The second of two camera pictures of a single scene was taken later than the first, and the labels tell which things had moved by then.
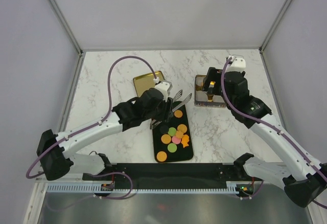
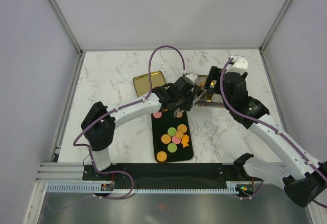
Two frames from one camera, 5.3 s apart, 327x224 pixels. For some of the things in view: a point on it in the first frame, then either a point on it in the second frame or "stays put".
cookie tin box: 201,97 stays put
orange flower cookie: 179,134 stays put
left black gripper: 166,114 → 187,106
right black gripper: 213,74 stays put
